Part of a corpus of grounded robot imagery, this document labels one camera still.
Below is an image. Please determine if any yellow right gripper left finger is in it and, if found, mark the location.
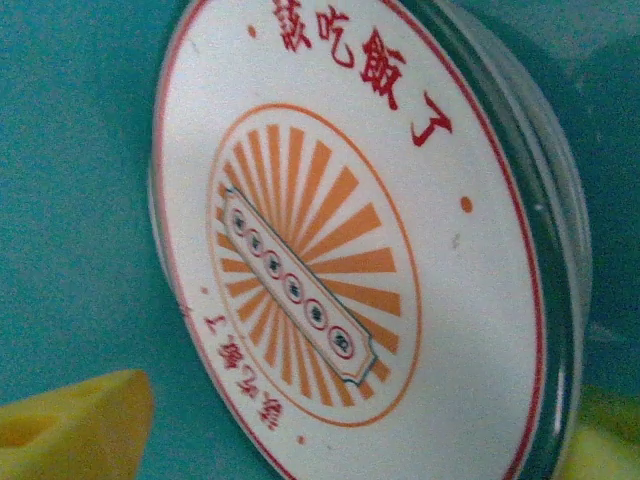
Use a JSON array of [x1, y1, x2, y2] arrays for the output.
[[0, 368, 155, 480]]

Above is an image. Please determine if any orange sunburst plate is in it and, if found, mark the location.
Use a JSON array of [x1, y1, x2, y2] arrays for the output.
[[147, 0, 594, 480]]

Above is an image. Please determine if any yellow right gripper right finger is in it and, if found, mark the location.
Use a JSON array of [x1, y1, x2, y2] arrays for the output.
[[559, 384, 640, 480]]

